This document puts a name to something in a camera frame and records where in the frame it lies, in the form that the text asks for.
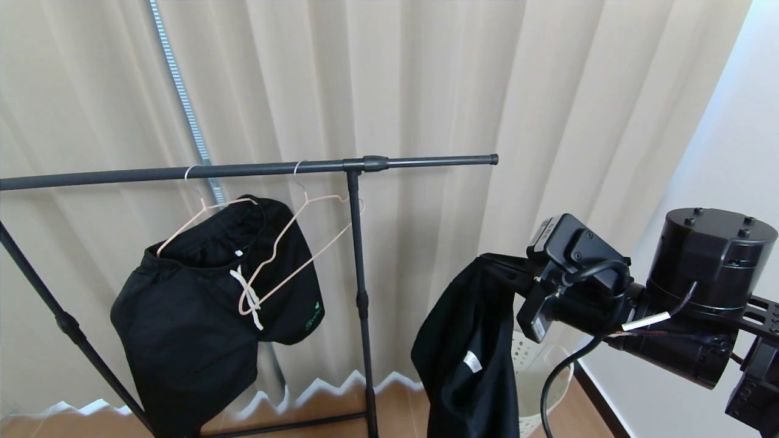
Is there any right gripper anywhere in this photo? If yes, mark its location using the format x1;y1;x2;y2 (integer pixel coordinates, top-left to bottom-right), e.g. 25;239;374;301
516;281;738;391

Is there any black garment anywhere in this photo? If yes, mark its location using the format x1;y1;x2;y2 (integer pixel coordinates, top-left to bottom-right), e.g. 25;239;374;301
411;254;525;438
110;195;326;438

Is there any pink clothes hanger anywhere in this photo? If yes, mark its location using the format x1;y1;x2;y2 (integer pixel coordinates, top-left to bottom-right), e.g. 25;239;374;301
237;161;366;317
156;164;264;259

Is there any white laundry basket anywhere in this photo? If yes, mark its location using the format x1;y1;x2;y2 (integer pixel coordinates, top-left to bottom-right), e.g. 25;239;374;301
511;328;576;438

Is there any black clothes rack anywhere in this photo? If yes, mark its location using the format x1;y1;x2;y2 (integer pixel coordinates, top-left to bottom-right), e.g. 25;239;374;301
0;154;500;438

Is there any beige curtain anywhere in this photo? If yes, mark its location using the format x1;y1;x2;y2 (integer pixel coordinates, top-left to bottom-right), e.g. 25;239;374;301
0;0;752;414

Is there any black cable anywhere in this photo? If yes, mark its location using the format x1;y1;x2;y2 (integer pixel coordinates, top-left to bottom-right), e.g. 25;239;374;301
540;259;632;438

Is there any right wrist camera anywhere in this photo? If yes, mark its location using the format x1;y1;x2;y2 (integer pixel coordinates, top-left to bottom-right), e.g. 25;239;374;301
526;213;634;294

